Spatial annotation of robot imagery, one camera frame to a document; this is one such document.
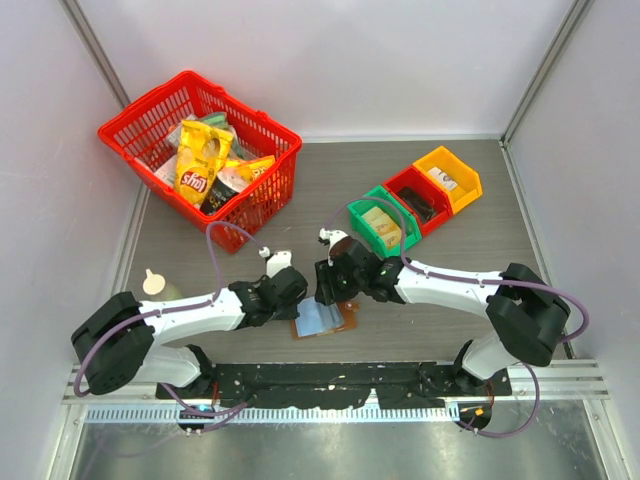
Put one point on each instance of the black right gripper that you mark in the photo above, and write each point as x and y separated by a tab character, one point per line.
327	292

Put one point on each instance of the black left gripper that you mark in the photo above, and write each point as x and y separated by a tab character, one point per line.
290	313

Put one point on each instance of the brown leather card holder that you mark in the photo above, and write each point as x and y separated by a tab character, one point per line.
316	319

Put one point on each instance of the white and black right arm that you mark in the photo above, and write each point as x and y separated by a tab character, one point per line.
527	317

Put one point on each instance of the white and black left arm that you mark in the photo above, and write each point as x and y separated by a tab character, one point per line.
126	339

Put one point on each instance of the gold cards in green bin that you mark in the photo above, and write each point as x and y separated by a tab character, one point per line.
383	226

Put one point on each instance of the green plastic bin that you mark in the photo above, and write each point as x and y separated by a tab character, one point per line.
379	196

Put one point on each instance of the dark item in red bin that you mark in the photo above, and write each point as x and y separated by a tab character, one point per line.
426	209

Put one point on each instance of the green squeeze bottle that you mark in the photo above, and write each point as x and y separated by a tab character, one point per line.
158	288

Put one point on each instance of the black and white cup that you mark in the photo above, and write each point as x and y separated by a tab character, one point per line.
227	184

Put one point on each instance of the red plastic bin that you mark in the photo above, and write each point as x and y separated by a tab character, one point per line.
413	178

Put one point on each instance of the yellow snack packet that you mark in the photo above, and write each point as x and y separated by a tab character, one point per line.
250	170

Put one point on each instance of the white label in yellow bin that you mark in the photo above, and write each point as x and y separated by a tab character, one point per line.
443	178

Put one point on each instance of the yellow Lays chips bag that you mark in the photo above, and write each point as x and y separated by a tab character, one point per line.
202	152

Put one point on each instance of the yellow plastic bin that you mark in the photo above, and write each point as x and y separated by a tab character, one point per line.
469	183

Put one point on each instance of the green snack packet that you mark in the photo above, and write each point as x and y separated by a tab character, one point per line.
216	119

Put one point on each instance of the red plastic shopping basket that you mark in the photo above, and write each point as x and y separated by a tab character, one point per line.
138	135

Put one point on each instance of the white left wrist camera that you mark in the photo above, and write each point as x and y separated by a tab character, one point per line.
275	261

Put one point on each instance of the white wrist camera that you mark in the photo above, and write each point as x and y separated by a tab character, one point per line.
275	261
330	238

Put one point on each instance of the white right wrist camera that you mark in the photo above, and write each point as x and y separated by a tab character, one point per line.
330	238

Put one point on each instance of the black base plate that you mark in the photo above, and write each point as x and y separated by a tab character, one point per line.
337	386

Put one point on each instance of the white cable duct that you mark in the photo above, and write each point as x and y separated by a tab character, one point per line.
369	413

